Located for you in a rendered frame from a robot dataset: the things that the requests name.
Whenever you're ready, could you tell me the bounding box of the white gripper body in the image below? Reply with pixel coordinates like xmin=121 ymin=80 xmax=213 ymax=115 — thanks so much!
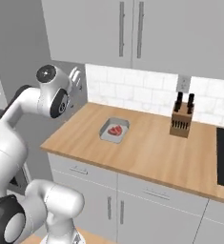
xmin=68 ymin=66 xmax=84 ymax=93

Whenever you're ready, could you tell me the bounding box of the grey meat container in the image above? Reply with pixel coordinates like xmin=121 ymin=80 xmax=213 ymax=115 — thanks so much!
xmin=98 ymin=116 xmax=132 ymax=145

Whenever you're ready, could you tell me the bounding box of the red raw steak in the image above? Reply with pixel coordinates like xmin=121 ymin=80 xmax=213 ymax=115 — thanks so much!
xmin=107 ymin=124 xmax=124 ymax=136

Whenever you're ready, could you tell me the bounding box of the grey upper cupboard door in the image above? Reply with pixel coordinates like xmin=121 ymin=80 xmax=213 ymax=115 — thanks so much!
xmin=40 ymin=0 xmax=135 ymax=70
xmin=132 ymin=0 xmax=224 ymax=81

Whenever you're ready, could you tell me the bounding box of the grey cupboard door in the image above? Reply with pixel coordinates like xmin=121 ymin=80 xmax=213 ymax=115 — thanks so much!
xmin=132 ymin=0 xmax=224 ymax=81
xmin=40 ymin=0 xmax=135 ymax=70
xmin=51 ymin=171 xmax=119 ymax=243
xmin=193 ymin=218 xmax=224 ymax=244
xmin=115 ymin=190 xmax=207 ymax=244

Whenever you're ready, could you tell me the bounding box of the grey fridge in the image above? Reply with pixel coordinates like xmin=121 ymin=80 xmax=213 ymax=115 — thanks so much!
xmin=0 ymin=0 xmax=88 ymax=198

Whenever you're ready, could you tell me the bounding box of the grey drawer front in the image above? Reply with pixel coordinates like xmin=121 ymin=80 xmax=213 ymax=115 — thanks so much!
xmin=201 ymin=198 xmax=224 ymax=229
xmin=47 ymin=152 xmax=119 ymax=192
xmin=116 ymin=173 xmax=210 ymax=217

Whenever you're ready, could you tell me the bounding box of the wooden knife block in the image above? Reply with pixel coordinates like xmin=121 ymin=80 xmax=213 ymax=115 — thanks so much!
xmin=169 ymin=103 xmax=195 ymax=139

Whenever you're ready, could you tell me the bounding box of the grey lower cupboard door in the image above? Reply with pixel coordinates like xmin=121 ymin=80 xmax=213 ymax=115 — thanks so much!
xmin=115 ymin=190 xmax=207 ymax=244
xmin=51 ymin=171 xmax=119 ymax=243
xmin=193 ymin=218 xmax=224 ymax=244

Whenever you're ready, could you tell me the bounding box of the grey upper cupboard handle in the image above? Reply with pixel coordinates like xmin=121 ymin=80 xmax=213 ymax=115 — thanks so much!
xmin=136 ymin=1 xmax=145 ymax=60
xmin=118 ymin=1 xmax=126 ymax=58

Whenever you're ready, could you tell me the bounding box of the grey cupboard handle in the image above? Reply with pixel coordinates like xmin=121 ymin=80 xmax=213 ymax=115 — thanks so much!
xmin=118 ymin=1 xmax=126 ymax=58
xmin=107 ymin=195 xmax=112 ymax=221
xmin=136 ymin=1 xmax=145 ymax=60
xmin=119 ymin=199 xmax=126 ymax=226

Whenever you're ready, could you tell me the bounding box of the grey drawer handle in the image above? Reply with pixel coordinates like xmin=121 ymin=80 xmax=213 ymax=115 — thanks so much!
xmin=142 ymin=187 xmax=172 ymax=201
xmin=69 ymin=165 xmax=90 ymax=175

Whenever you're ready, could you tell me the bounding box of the black knife handle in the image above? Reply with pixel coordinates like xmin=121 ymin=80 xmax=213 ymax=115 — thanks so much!
xmin=173 ymin=91 xmax=184 ymax=112
xmin=186 ymin=92 xmax=195 ymax=115

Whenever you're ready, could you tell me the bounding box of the white wall outlet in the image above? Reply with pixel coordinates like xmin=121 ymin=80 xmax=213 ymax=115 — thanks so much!
xmin=176 ymin=73 xmax=192 ymax=94

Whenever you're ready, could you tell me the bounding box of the grey lower cupboard handle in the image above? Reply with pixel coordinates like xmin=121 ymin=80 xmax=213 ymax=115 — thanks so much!
xmin=119 ymin=199 xmax=126 ymax=226
xmin=107 ymin=195 xmax=112 ymax=221

